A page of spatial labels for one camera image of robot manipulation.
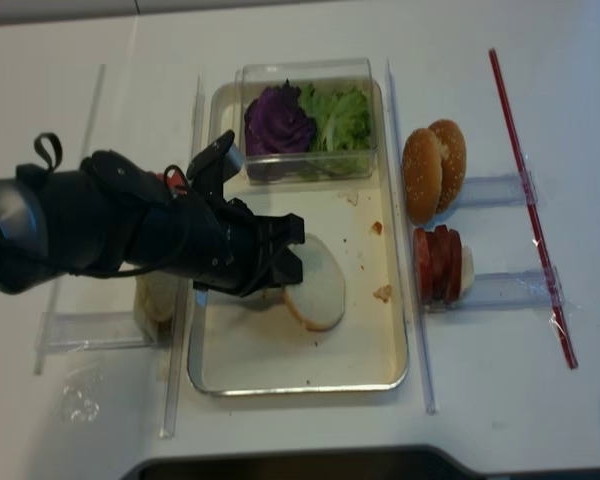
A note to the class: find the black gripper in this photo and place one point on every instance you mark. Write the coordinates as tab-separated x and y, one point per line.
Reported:
182	236

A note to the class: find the white bread slice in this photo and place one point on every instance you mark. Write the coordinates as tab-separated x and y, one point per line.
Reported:
319	301

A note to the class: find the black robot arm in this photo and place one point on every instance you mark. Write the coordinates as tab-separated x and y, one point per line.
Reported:
111	219

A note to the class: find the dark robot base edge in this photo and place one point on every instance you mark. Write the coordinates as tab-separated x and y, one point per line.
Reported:
374	463

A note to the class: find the green lettuce leaves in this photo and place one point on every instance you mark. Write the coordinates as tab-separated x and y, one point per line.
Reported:
343	122

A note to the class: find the remaining white bread slices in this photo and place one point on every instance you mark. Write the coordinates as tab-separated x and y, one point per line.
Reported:
154	302

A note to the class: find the white cheese slice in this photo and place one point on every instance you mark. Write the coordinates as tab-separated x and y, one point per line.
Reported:
467	270

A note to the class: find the metal baking tray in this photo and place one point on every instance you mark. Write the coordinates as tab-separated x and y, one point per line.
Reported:
254	345

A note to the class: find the purple cabbage leaf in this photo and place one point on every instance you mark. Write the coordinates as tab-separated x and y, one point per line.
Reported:
275	123

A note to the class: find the clear plastic salad box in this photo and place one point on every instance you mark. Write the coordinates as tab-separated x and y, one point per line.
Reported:
326	75

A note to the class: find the front sesame bun half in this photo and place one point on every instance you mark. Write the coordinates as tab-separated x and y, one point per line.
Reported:
422	175

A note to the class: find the sesame bun half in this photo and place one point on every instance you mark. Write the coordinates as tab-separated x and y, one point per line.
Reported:
422	175
452	147

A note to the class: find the rear sesame bun half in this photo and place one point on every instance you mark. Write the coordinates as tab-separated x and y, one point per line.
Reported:
452	147

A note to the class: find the clear upper right holder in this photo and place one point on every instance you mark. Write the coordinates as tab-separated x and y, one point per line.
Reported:
497	191

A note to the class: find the clear holder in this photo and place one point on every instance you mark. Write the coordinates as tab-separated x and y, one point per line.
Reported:
118	331
497	191
507	291

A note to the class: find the clear lower left holder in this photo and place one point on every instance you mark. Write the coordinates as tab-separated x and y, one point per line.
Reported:
118	331

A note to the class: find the clear lower right holder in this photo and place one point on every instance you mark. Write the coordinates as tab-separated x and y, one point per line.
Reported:
507	291

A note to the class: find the red plastic rod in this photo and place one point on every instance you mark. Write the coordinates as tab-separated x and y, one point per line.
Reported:
530	210

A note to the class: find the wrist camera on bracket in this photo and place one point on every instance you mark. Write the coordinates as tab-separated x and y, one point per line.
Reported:
220	161

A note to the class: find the clear rail left of tray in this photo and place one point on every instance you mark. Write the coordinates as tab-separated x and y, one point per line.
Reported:
172	385

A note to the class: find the clear rail of tray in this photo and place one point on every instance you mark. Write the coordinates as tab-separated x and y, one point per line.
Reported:
419	329
172	385

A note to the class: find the clear rail right of tray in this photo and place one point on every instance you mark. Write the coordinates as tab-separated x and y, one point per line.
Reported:
419	329

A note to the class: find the clear far left rail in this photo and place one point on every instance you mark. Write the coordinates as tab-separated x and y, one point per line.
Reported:
87	115

